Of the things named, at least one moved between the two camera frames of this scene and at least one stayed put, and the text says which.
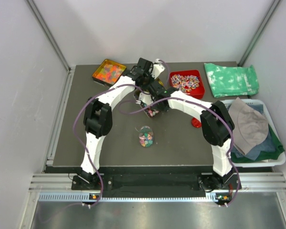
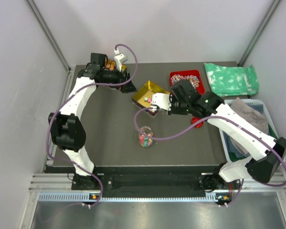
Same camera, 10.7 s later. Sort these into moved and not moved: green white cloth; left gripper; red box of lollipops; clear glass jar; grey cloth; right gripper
Moved: right gripper; left gripper
Not moved: grey cloth; clear glass jar; red box of lollipops; green white cloth
